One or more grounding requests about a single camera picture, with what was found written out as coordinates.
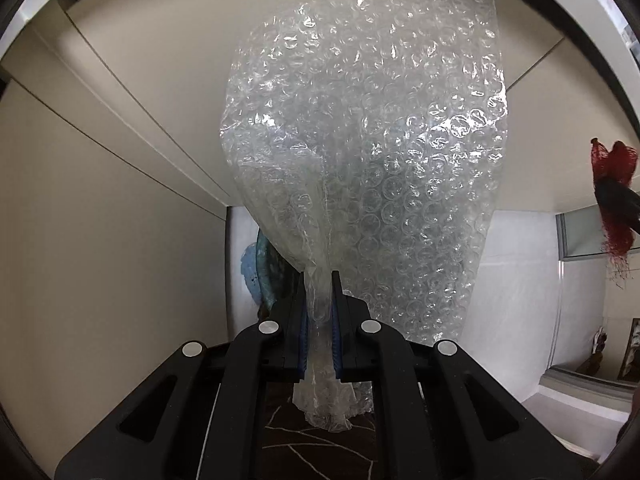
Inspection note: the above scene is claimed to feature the clear bubble wrap sheet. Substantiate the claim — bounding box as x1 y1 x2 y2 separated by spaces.
220 0 508 432

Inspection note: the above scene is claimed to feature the blue round wall art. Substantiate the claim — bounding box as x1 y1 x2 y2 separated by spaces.
241 227 301 318

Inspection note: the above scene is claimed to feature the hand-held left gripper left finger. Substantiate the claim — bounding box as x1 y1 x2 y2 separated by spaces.
54 270 307 480

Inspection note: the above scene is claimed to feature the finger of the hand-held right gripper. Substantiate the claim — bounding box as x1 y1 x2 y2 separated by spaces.
595 180 640 234

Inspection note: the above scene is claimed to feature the window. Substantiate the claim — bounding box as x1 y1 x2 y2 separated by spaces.
555 210 616 261

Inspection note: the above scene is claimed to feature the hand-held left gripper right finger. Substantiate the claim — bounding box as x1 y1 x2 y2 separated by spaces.
330 270 586 480

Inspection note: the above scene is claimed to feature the framed picture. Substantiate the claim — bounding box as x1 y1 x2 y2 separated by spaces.
617 317 640 383

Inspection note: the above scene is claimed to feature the red mesh net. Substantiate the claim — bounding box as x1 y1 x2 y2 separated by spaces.
589 137 640 288

